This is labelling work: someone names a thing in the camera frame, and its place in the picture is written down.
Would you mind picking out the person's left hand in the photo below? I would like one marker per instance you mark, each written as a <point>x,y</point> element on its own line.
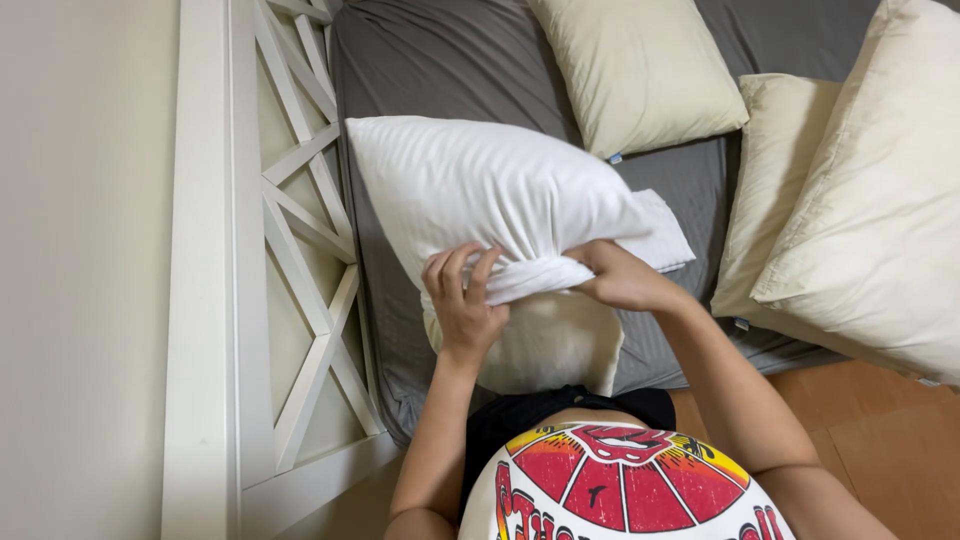
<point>465,315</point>

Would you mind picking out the person's right hand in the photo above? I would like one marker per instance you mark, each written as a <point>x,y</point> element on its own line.
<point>626,281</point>

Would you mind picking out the person's right fingers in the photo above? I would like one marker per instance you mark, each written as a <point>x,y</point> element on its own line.
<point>583,259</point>

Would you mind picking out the cream pillow insert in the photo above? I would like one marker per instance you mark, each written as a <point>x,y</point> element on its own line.
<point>547,341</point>

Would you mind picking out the white pillowcase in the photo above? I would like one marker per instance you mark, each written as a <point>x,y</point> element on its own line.
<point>502,202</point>

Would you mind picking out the black shorts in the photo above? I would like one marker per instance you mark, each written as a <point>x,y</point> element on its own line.
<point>517,416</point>

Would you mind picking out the cream pillow with blue tag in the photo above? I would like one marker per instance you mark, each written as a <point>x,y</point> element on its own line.
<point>772,202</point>
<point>637,71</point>

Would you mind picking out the grey bed sheet mattress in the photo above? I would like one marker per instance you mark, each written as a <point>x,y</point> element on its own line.
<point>465,67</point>

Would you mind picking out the white graphic print shirt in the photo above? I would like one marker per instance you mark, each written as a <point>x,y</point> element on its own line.
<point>622,487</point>

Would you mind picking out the large cream pillow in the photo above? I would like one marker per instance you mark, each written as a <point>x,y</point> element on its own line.
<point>877,202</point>

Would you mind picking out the white wooden bed frame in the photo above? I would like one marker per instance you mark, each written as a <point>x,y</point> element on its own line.
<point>255,262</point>

